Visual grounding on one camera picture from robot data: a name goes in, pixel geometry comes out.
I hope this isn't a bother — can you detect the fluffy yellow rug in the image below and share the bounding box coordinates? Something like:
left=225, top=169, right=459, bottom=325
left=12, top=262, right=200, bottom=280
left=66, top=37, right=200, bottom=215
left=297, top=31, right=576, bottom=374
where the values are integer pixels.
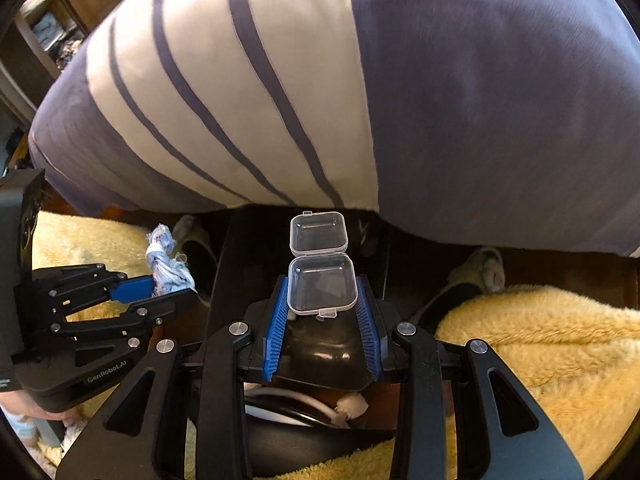
left=20, top=210, right=640, bottom=480

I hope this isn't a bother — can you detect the white curved plastic piece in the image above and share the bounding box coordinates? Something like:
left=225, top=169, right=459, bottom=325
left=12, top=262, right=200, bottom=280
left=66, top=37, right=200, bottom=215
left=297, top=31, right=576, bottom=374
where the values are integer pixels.
left=244, top=385, right=337, bottom=429

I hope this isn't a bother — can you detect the blue white twisted rope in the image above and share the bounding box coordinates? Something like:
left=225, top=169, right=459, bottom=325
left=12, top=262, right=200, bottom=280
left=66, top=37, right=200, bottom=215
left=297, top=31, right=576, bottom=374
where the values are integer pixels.
left=144, top=225, right=197, bottom=298

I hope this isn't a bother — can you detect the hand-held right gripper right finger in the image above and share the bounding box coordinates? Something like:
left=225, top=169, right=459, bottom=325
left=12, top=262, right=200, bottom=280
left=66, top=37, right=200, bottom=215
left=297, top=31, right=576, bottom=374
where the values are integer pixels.
left=356, top=281, right=584, bottom=480

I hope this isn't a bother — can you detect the grey slipper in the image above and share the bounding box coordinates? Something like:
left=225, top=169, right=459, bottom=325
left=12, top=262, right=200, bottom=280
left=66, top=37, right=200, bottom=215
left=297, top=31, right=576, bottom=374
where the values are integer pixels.
left=409, top=246, right=507, bottom=332

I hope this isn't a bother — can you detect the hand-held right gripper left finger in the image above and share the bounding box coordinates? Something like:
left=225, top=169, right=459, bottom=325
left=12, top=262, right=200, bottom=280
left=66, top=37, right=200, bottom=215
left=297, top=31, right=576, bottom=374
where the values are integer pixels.
left=55, top=277, right=292, bottom=480

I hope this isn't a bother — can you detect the blue white striped duvet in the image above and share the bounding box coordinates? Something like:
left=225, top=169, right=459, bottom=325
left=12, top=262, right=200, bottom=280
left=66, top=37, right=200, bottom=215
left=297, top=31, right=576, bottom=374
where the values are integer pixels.
left=27, top=0, right=640, bottom=260

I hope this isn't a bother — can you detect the black trash bin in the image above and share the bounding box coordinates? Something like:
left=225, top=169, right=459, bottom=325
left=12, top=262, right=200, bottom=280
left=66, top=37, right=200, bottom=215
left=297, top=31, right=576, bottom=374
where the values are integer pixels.
left=204, top=205, right=403, bottom=467

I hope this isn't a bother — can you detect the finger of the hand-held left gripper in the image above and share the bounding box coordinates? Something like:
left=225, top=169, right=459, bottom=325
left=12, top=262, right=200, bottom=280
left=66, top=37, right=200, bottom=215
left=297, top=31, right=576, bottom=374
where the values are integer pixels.
left=29, top=263, right=157, bottom=317
left=49, top=289, right=197, bottom=367

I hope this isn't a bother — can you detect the dark wooden cabinet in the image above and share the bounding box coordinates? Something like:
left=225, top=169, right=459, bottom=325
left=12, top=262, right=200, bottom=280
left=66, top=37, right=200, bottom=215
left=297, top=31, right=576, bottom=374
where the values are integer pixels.
left=0, top=0, right=151, bottom=126

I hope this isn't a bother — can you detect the small clear plastic box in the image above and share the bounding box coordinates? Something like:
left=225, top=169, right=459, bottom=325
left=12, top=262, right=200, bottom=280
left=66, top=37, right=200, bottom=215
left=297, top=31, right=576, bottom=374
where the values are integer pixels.
left=289, top=211, right=358, bottom=320

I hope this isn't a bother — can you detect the white tissue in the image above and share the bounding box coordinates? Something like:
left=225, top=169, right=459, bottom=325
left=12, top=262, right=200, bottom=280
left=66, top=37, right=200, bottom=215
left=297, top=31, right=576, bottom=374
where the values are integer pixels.
left=334, top=392, right=369, bottom=424

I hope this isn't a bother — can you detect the person's left hand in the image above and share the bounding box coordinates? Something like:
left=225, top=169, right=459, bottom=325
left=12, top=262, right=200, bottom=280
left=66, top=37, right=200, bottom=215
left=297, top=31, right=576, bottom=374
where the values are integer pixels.
left=0, top=391, right=72, bottom=422

